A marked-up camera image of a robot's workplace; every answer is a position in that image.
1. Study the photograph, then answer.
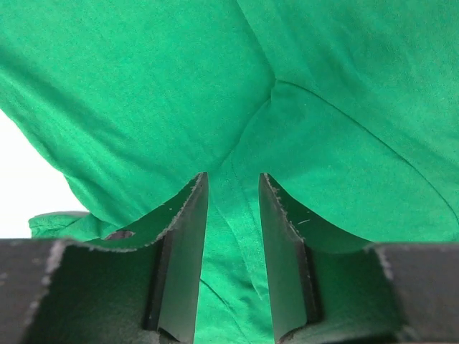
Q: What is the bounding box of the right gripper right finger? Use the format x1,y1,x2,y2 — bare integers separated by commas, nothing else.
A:
259,173,458,343

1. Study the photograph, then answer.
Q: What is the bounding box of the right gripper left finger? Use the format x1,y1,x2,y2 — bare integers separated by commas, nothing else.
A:
1,173,209,343

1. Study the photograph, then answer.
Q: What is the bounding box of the green t shirt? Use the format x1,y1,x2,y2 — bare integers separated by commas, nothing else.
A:
1,1,458,343

